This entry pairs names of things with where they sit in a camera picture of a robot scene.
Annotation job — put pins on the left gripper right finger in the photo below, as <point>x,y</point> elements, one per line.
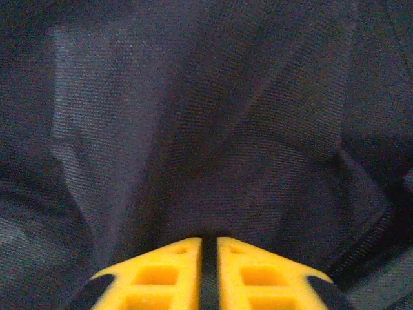
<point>267,281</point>

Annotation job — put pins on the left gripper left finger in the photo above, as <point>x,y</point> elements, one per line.
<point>155,281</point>

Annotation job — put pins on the black backpack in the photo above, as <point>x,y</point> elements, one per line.
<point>206,113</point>

